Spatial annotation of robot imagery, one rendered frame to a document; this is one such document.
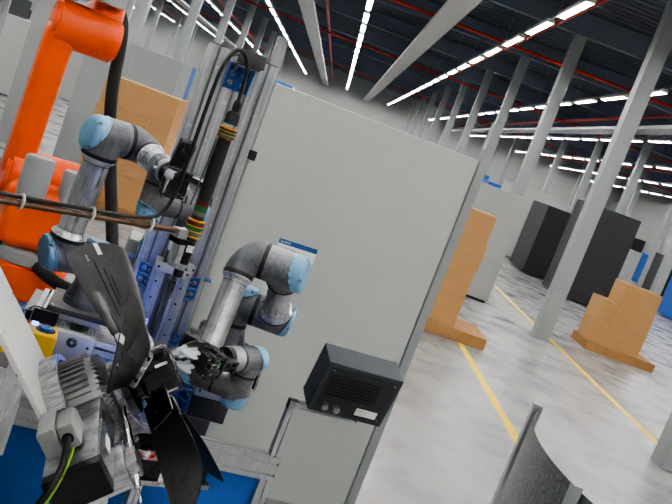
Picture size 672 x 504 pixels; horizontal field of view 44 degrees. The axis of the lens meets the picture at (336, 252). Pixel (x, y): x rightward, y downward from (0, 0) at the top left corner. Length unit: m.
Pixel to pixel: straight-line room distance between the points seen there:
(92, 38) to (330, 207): 2.63
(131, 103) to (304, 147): 6.42
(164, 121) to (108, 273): 8.04
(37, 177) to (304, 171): 2.45
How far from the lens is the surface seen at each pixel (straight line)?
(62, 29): 6.00
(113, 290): 2.06
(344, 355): 2.61
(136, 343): 1.83
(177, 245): 2.04
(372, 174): 4.01
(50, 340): 2.46
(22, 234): 6.02
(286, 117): 3.88
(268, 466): 2.70
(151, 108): 10.11
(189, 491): 1.90
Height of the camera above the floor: 1.89
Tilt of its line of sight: 8 degrees down
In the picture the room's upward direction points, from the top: 21 degrees clockwise
